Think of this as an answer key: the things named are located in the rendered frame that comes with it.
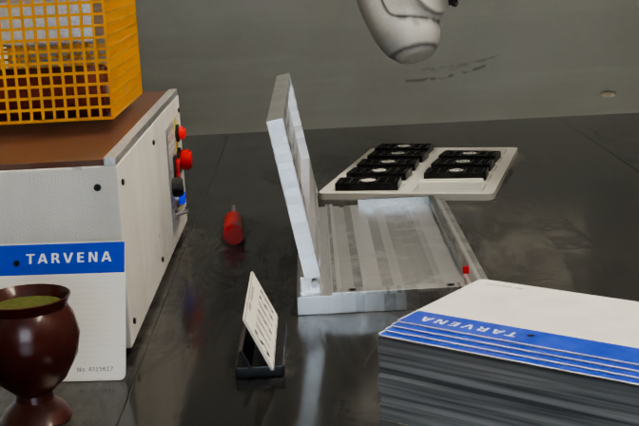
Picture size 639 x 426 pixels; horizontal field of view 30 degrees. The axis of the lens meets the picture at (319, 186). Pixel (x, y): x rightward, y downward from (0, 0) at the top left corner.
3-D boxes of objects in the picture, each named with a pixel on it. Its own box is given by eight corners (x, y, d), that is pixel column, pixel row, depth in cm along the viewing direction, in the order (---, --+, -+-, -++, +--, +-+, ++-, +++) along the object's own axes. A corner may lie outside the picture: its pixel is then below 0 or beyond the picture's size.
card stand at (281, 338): (284, 377, 109) (282, 348, 108) (235, 379, 109) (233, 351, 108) (287, 332, 121) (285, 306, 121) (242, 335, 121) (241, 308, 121)
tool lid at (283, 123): (282, 117, 123) (265, 121, 123) (324, 290, 126) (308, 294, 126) (289, 72, 166) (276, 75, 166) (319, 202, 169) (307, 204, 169)
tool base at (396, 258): (492, 305, 127) (491, 272, 126) (297, 315, 127) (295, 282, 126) (445, 214, 170) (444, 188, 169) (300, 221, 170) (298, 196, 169)
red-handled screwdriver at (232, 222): (244, 244, 158) (243, 224, 157) (223, 246, 158) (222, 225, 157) (243, 215, 176) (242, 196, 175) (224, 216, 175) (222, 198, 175)
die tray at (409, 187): (493, 201, 177) (493, 194, 177) (317, 199, 184) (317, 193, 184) (518, 152, 215) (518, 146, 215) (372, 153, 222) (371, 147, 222)
